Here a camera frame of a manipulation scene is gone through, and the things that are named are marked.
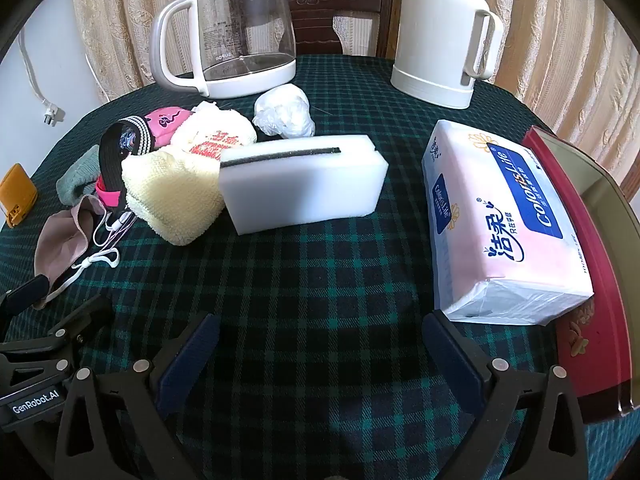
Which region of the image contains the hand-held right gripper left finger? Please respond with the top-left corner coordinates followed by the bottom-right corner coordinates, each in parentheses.
top-left (52, 312), bottom-right (221, 480)

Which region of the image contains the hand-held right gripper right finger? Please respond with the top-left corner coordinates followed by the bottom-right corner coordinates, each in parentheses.
top-left (422, 310), bottom-right (588, 480)

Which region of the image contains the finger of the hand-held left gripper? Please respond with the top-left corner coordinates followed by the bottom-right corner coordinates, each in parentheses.
top-left (0, 294), bottom-right (114, 361)
top-left (0, 276), bottom-right (53, 318)

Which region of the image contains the teal knitted cloth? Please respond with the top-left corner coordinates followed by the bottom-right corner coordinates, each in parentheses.
top-left (56, 145), bottom-right (103, 207)

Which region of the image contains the bright pink cloth strip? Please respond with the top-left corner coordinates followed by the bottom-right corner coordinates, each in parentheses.
top-left (95, 180), bottom-right (127, 209)

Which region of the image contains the red rectangular box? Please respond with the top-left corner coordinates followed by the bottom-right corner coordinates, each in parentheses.
top-left (521, 126), bottom-right (640, 423)

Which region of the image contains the cream knitted cloth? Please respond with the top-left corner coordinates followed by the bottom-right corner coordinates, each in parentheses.
top-left (121, 151), bottom-right (227, 247)

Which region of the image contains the black white striped band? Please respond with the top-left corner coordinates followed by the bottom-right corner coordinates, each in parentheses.
top-left (99, 116), bottom-right (153, 196)

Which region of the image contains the white tissue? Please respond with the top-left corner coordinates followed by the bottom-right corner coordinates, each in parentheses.
top-left (252, 84), bottom-right (316, 139)

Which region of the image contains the beige face mask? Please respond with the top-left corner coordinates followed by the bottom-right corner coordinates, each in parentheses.
top-left (34, 195), bottom-right (121, 308)

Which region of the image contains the orange fabric speaker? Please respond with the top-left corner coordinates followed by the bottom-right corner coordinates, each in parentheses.
top-left (0, 162), bottom-right (38, 226)

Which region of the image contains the green plaid tablecloth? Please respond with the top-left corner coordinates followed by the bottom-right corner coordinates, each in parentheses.
top-left (0, 54), bottom-right (640, 480)

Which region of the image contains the white blue tissue pack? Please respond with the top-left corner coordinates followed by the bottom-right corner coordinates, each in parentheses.
top-left (421, 120), bottom-right (595, 326)

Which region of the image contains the white foam block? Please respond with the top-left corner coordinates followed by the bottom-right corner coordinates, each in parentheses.
top-left (219, 135), bottom-right (390, 235)

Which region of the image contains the cream cloth with red print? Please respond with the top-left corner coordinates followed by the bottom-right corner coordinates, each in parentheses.
top-left (172, 101), bottom-right (257, 161)

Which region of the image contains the glass kettle with white base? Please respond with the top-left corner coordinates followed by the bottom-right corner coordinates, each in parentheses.
top-left (149, 0), bottom-right (299, 100)

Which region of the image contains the beige patterned curtain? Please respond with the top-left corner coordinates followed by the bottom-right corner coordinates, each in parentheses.
top-left (71, 0), bottom-right (640, 201)

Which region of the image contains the white thermos jug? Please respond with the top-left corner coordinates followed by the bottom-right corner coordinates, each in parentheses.
top-left (390, 0), bottom-right (505, 110)

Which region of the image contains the dark wooden chair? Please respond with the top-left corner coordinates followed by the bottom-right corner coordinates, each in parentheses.
top-left (286, 0), bottom-right (396, 58)

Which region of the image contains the white earphone cable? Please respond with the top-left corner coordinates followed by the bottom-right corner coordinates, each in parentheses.
top-left (92, 209), bottom-right (134, 249)

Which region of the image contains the white power cable with plug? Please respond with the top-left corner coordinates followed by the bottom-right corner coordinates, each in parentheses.
top-left (19, 25), bottom-right (66, 128)

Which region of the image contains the thin white cable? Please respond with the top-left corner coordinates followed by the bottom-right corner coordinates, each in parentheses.
top-left (71, 0), bottom-right (112, 104)

